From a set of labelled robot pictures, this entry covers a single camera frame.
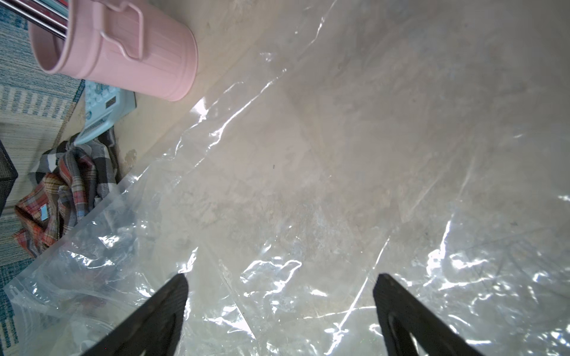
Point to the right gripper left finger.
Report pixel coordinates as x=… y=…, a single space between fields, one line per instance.
x=153 y=329

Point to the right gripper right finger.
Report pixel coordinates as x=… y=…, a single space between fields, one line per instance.
x=405 y=321

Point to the red plaid shirt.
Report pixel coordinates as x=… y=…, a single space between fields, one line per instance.
x=60 y=200

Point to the clear plastic vacuum bag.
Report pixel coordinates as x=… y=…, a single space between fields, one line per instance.
x=427 y=140

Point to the black white checked shirt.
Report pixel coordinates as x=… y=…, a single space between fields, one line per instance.
x=100 y=151

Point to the teal calculator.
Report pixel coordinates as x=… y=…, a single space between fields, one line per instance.
x=105 y=105

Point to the pink pencil cup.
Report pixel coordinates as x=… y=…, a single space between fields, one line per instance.
x=131 y=45

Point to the coloured pencils bundle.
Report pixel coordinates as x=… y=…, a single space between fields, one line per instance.
x=49 y=15

